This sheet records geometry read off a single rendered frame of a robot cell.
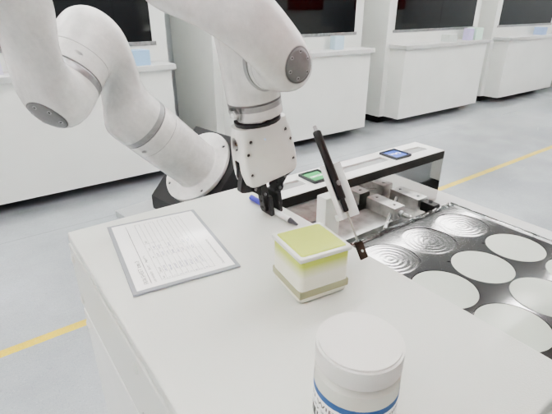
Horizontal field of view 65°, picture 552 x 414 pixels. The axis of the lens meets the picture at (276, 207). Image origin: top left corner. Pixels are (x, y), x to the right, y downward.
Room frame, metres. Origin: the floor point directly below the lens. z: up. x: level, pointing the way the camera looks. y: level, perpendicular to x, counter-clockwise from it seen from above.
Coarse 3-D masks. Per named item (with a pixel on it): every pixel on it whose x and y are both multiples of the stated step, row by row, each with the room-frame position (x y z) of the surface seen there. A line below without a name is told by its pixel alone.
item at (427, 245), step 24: (432, 216) 0.81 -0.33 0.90; (456, 216) 0.81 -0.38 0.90; (384, 240) 0.71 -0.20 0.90; (408, 240) 0.71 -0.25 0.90; (432, 240) 0.71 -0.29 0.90; (456, 240) 0.71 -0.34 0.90; (480, 240) 0.71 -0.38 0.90; (408, 264) 0.62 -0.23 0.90; (432, 264) 0.62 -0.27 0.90; (528, 264) 0.62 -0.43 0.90; (480, 288) 0.55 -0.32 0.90; (504, 288) 0.55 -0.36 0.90
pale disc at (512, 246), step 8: (488, 240) 0.71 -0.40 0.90; (496, 240) 0.71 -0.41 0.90; (504, 240) 0.71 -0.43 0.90; (512, 240) 0.71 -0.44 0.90; (520, 240) 0.71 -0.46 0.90; (528, 240) 0.71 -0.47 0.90; (496, 248) 0.68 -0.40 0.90; (504, 248) 0.68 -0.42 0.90; (512, 248) 0.68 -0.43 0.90; (520, 248) 0.68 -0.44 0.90; (528, 248) 0.68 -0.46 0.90; (536, 248) 0.68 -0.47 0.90; (504, 256) 0.65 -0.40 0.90; (512, 256) 0.65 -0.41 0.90; (520, 256) 0.65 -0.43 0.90; (528, 256) 0.65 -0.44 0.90; (536, 256) 0.65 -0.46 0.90; (544, 256) 0.65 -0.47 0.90
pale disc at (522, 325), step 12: (480, 312) 0.50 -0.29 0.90; (492, 312) 0.50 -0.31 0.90; (504, 312) 0.50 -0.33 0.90; (516, 312) 0.50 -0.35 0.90; (528, 312) 0.50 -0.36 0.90; (492, 324) 0.47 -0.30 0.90; (504, 324) 0.47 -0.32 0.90; (516, 324) 0.47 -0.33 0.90; (528, 324) 0.47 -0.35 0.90; (540, 324) 0.47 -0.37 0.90; (516, 336) 0.45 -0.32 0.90; (528, 336) 0.45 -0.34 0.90; (540, 336) 0.45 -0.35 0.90; (540, 348) 0.42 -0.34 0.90
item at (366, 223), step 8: (408, 208) 0.89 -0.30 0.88; (352, 216) 0.85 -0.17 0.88; (360, 216) 0.85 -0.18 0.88; (368, 216) 0.85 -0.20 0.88; (376, 216) 0.85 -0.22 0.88; (344, 224) 0.81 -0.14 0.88; (352, 224) 0.81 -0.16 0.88; (360, 224) 0.81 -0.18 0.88; (368, 224) 0.81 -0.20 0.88; (376, 224) 0.81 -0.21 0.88; (392, 224) 0.82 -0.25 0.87; (344, 232) 0.77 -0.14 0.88; (352, 232) 0.77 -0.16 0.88; (360, 232) 0.77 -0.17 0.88; (368, 232) 0.78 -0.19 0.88; (352, 240) 0.75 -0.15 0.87
